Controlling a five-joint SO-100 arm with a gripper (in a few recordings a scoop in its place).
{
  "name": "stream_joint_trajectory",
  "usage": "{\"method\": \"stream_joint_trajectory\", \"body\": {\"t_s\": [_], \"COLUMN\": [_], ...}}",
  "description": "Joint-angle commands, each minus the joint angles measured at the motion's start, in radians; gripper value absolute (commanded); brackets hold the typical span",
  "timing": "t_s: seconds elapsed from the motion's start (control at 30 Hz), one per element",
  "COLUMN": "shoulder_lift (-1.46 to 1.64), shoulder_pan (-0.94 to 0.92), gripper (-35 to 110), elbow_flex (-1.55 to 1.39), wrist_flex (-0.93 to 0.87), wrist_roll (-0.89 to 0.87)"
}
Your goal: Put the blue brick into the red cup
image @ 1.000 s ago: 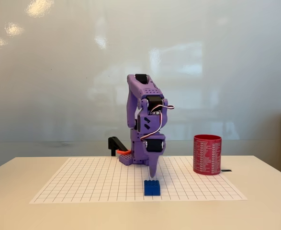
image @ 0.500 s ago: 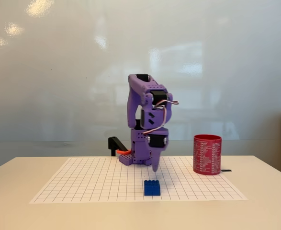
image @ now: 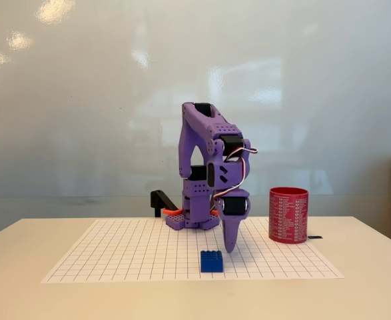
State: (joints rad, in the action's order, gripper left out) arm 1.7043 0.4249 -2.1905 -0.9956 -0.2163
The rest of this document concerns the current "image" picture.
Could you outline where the blue toy brick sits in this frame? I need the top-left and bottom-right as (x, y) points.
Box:
(200, 249), (225, 274)

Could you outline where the red printed cup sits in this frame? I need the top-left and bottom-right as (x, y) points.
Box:
(268, 187), (310, 245)

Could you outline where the white grid paper sheet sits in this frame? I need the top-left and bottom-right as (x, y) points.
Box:
(41, 217), (346, 285)

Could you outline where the white red servo cable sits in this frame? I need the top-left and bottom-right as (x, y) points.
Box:
(212, 146), (259, 201)

